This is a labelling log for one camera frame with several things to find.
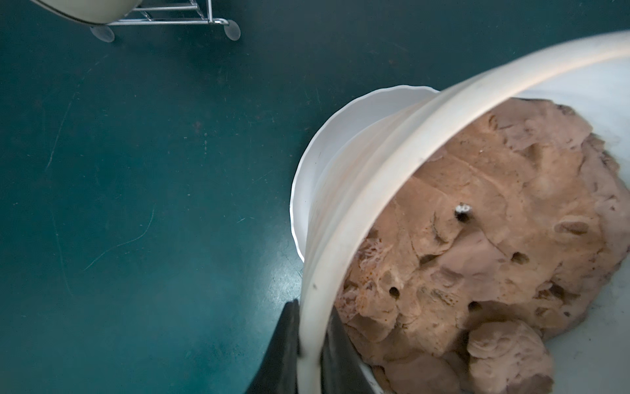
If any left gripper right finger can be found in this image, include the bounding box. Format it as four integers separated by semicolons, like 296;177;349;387
321;308;373;394

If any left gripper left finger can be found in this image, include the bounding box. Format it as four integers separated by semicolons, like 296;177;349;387
245;300;300;394

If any white ceramic pot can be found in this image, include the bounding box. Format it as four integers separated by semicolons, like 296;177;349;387
290;31;629;393

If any brown clay mud lump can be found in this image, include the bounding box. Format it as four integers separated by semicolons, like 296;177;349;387
335;98;629;393

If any green table mat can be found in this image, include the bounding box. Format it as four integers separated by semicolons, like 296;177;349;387
1;1;629;393

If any cream plate on edge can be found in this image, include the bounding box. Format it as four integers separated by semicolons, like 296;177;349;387
33;0;142;26

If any wire plate stand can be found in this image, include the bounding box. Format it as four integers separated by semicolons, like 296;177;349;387
90;0;241;43

